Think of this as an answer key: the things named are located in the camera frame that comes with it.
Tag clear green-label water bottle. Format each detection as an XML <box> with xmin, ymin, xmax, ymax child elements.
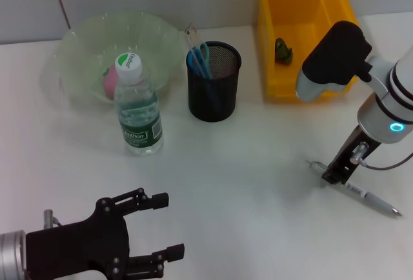
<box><xmin>113</xmin><ymin>52</ymin><xmax>165</xmax><ymax>157</ymax></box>

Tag yellow plastic storage bin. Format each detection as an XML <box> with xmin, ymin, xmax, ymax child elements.
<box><xmin>257</xmin><ymin>0</ymin><xmax>359</xmax><ymax>99</ymax></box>

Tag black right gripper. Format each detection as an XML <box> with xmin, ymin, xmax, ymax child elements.
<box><xmin>321</xmin><ymin>125</ymin><xmax>381</xmax><ymax>185</ymax></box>

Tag black mesh trash can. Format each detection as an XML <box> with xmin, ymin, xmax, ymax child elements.
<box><xmin>185</xmin><ymin>41</ymin><xmax>242</xmax><ymax>123</ymax></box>

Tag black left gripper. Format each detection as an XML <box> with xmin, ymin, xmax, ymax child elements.
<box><xmin>25</xmin><ymin>188</ymin><xmax>186</xmax><ymax>280</ymax></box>

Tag clear plastic ruler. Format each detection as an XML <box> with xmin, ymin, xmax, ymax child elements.
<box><xmin>183</xmin><ymin>23</ymin><xmax>210</xmax><ymax>77</ymax></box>

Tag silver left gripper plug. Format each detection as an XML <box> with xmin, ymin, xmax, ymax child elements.
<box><xmin>43</xmin><ymin>208</ymin><xmax>54</xmax><ymax>230</ymax></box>

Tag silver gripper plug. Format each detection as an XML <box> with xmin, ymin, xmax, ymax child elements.
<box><xmin>352</xmin><ymin>143</ymin><xmax>370</xmax><ymax>165</ymax></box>
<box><xmin>43</xmin><ymin>208</ymin><xmax>54</xmax><ymax>230</ymax></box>

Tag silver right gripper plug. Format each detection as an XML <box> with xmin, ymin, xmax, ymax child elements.
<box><xmin>352</xmin><ymin>143</ymin><xmax>370</xmax><ymax>165</ymax></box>

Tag pink peach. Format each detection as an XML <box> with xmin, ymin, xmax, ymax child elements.
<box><xmin>103</xmin><ymin>63</ymin><xmax>119</xmax><ymax>100</ymax></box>

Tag small green toy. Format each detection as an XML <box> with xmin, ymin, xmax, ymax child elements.
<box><xmin>274</xmin><ymin>37</ymin><xmax>294</xmax><ymax>66</ymax></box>

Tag grey right arm cable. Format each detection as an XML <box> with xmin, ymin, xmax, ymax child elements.
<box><xmin>359</xmin><ymin>152</ymin><xmax>413</xmax><ymax>171</ymax></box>

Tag blue teal capped scissors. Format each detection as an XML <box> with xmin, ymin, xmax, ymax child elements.
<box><xmin>188</xmin><ymin>41</ymin><xmax>223</xmax><ymax>113</ymax></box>

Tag white grey ballpoint pen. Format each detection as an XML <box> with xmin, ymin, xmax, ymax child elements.
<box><xmin>305</xmin><ymin>159</ymin><xmax>404</xmax><ymax>219</ymax></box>

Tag pale green wavy fruit plate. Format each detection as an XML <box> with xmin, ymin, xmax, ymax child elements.
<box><xmin>53</xmin><ymin>10</ymin><xmax>182</xmax><ymax>103</ymax></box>

